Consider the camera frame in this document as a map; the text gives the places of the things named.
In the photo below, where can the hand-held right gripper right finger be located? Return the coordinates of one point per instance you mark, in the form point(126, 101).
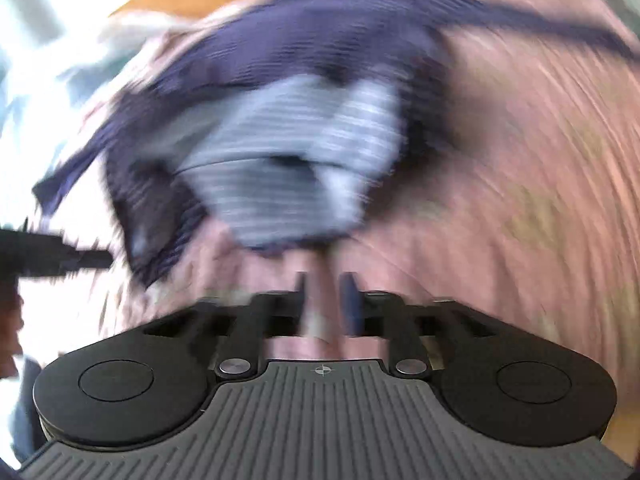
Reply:
point(351, 305)

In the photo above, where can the pink blanket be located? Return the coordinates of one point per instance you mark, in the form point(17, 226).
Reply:
point(525, 185)

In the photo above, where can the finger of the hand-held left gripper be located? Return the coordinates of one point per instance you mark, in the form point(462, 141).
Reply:
point(45, 255)

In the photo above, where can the white cloth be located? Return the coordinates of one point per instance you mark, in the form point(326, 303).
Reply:
point(75, 70)

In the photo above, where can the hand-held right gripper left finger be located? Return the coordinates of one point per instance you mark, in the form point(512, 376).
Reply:
point(301, 305)

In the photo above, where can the blue checked shirt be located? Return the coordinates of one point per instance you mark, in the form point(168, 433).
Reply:
point(300, 60)

